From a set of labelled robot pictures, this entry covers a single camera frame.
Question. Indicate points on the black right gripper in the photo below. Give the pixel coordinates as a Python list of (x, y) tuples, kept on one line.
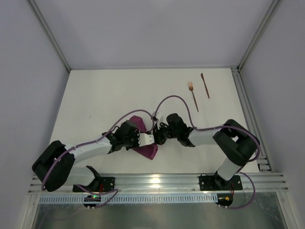
[(161, 136)]

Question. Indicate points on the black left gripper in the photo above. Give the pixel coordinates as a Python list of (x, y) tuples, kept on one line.
[(134, 139)]

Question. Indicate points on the purple satin napkin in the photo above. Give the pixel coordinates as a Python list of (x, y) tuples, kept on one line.
[(148, 151)]

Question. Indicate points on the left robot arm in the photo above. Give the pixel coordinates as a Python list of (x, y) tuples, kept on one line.
[(56, 166)]

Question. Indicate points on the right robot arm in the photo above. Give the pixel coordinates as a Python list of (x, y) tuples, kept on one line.
[(236, 143)]

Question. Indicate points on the copper fork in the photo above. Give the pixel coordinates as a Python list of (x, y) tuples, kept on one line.
[(190, 87)]

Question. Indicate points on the copper knife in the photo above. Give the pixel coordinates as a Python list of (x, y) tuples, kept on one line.
[(205, 85)]

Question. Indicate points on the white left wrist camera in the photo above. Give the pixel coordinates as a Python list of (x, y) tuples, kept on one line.
[(145, 139)]

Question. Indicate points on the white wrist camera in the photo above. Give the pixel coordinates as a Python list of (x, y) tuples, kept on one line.
[(157, 117), (145, 139)]

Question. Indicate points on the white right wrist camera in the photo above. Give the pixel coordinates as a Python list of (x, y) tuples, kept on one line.
[(157, 117)]

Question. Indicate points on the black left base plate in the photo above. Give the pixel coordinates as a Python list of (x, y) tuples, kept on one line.
[(101, 184)]

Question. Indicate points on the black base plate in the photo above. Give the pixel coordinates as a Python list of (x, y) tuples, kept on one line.
[(216, 183), (101, 184)]

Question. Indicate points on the slotted grey cable duct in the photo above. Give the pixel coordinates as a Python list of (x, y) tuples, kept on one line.
[(133, 198)]

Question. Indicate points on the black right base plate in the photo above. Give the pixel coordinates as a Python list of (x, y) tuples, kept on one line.
[(216, 183)]

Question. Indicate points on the aluminium right side rail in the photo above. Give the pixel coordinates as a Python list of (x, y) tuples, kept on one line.
[(263, 162)]

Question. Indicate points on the aluminium rail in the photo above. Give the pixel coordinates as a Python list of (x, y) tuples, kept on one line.
[(263, 162), (188, 183)]

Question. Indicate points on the aluminium front rail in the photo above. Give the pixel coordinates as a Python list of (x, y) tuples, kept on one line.
[(188, 183)]

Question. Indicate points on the aluminium left corner post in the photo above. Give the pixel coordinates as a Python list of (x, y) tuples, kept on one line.
[(49, 34)]

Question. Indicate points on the aluminium corner post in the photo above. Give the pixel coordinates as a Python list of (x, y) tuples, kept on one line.
[(267, 17), (49, 34)]

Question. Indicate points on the aluminium right corner post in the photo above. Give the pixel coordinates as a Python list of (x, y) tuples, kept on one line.
[(267, 17)]

